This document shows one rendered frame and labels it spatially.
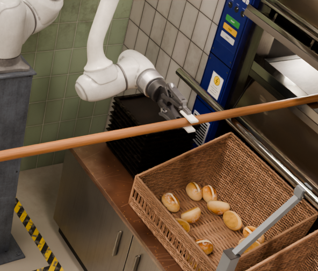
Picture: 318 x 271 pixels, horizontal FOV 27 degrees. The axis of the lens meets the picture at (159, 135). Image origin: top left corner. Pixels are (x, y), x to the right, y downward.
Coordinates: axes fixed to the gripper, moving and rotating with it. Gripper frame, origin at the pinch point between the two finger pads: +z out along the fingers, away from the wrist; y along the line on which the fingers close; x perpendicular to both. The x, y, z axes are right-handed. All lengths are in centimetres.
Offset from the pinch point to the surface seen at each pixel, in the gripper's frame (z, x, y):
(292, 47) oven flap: -3.8, -41.8, -21.8
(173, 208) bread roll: -14, -21, 58
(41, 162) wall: -122, -19, 116
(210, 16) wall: -64, -56, -2
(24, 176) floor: -117, -7, 120
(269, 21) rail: -19, -42, -24
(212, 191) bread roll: -16, -41, 55
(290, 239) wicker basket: 27, -44, 44
